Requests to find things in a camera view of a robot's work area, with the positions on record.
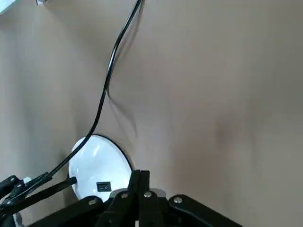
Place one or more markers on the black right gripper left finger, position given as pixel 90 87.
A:
pixel 113 208

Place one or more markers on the white desk lamp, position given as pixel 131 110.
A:
pixel 99 160

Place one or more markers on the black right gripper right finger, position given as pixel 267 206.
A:
pixel 161 210

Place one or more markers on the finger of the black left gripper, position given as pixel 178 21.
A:
pixel 42 192
pixel 11 186

